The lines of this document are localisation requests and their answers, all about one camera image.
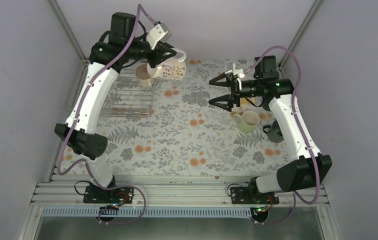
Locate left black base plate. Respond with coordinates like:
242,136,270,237
83,185,134,205

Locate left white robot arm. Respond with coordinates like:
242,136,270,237
54,12,177,203

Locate light green cup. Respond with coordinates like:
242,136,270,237
232,110,260,134

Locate yellow mug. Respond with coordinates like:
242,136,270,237
240,97,256,105

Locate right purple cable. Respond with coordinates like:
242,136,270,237
241,45,320,226

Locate dark teal mug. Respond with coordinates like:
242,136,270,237
262,101,271,112

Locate white patterned cup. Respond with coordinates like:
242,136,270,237
146,48,187,81

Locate dark grey-green mug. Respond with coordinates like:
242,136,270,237
262,120,284,143

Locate purple cable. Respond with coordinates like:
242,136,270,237
241,45,320,226
56,3,158,225

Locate aluminium mounting rail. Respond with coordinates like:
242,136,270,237
29,165,330,208

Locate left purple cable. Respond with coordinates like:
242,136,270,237
56,3,158,225

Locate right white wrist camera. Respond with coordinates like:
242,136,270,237
224,63,246,90

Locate beige brown mug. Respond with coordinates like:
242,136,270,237
135,63,155,88

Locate clear acrylic dish rack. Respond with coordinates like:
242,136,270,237
64,61,157,117

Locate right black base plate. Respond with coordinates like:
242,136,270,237
228,186,280,205

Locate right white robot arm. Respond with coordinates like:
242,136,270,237
208,55,332,204

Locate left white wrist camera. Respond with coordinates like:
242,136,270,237
146,21,172,50

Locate floral patterned tablecloth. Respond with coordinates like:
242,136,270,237
58,57,293,177

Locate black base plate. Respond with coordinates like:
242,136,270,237
83,185,134,205
228,186,280,205

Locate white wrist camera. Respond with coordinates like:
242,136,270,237
224,63,246,90
146,21,172,50

